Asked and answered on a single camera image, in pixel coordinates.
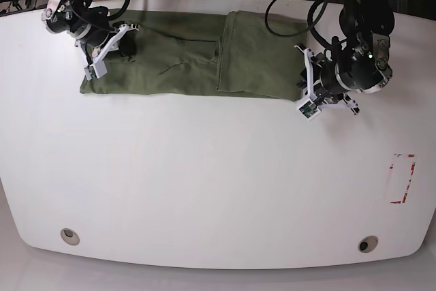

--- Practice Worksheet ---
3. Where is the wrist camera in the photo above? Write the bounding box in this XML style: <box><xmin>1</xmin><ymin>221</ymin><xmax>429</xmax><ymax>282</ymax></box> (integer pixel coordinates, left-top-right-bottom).
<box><xmin>84</xmin><ymin>61</ymin><xmax>108</xmax><ymax>80</ymax></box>
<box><xmin>296</xmin><ymin>98</ymin><xmax>322</xmax><ymax>121</ymax></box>

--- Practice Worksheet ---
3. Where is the right table grommet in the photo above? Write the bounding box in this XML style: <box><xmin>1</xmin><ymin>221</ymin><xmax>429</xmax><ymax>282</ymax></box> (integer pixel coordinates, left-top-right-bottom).
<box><xmin>358</xmin><ymin>236</ymin><xmax>379</xmax><ymax>254</ymax></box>

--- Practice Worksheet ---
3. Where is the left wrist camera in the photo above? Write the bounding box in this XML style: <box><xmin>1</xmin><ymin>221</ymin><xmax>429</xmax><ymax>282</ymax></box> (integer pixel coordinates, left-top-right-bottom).
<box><xmin>296</xmin><ymin>98</ymin><xmax>322</xmax><ymax>121</ymax></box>

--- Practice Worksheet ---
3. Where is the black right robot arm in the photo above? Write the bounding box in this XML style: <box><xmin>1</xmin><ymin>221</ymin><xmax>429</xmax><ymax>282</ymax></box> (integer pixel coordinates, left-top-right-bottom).
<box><xmin>42</xmin><ymin>0</ymin><xmax>138</xmax><ymax>69</ymax></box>

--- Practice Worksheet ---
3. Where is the table grommet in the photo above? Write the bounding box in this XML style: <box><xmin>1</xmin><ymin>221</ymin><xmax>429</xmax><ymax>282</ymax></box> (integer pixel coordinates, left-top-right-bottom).
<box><xmin>358</xmin><ymin>236</ymin><xmax>379</xmax><ymax>254</ymax></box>
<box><xmin>60</xmin><ymin>228</ymin><xmax>80</xmax><ymax>246</ymax></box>

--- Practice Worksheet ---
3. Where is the red tape marking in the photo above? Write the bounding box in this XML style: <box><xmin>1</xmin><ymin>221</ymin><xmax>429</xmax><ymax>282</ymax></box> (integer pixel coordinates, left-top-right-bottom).
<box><xmin>386</xmin><ymin>153</ymin><xmax>416</xmax><ymax>204</ymax></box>

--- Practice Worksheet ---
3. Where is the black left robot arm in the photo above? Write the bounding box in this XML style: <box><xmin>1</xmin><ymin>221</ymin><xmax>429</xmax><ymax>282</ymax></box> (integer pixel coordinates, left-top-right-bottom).
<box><xmin>296</xmin><ymin>0</ymin><xmax>394</xmax><ymax>120</ymax></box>

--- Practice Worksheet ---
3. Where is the green T-shirt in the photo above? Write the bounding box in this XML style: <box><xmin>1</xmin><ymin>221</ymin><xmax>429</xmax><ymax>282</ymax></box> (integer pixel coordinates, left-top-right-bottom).
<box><xmin>80</xmin><ymin>10</ymin><xmax>307</xmax><ymax>102</ymax></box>

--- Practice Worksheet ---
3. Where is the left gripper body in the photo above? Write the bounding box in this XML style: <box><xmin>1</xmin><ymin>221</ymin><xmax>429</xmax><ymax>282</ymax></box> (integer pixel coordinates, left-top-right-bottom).
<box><xmin>295</xmin><ymin>33</ymin><xmax>392</xmax><ymax>115</ymax></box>

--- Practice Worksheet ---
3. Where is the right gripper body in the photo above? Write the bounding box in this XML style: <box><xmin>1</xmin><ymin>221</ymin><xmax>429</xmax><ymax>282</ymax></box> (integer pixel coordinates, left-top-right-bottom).
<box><xmin>42</xmin><ymin>7</ymin><xmax>131</xmax><ymax>67</ymax></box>

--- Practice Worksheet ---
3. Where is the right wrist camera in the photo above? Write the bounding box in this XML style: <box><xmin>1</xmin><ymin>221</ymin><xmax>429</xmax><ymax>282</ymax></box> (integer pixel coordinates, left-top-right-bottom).
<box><xmin>84</xmin><ymin>61</ymin><xmax>108</xmax><ymax>80</ymax></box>

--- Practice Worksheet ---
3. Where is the left table grommet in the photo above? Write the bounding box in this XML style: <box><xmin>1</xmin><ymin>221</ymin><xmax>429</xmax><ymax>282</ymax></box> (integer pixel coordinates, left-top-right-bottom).
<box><xmin>60</xmin><ymin>228</ymin><xmax>80</xmax><ymax>246</ymax></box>

